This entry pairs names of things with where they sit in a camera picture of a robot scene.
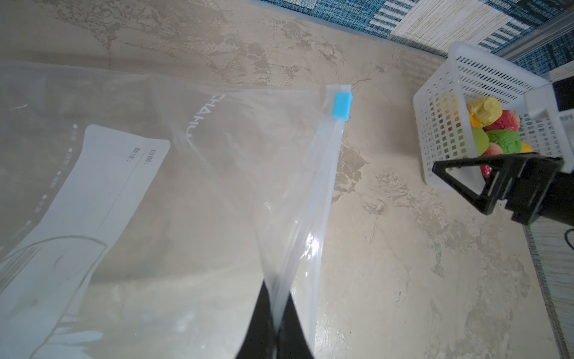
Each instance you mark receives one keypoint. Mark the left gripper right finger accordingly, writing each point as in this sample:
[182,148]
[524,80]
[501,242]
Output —
[291,341]

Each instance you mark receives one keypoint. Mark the clear zip top bag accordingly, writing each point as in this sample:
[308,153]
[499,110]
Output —
[140,214]

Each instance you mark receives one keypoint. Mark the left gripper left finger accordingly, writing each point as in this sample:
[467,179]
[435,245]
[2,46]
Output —
[259,342]

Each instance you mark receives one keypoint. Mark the dark green lime toy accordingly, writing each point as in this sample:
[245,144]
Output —
[508,140]

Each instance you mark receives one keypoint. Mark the yellow lemon toy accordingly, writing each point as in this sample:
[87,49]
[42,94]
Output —
[526,148]

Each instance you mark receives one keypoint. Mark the orange carrot toy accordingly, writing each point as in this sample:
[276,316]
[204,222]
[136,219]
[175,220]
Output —
[473,122]

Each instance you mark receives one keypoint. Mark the green apple toy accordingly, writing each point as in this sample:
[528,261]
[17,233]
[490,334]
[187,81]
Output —
[481,140]

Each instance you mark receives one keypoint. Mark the red strawberry toy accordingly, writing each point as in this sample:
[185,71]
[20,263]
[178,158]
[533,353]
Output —
[489,155]

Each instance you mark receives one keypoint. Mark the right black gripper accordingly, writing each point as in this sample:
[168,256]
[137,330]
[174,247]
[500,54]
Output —
[529,185]

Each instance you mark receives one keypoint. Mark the white plastic basket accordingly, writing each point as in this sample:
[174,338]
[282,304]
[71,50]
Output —
[469,73]

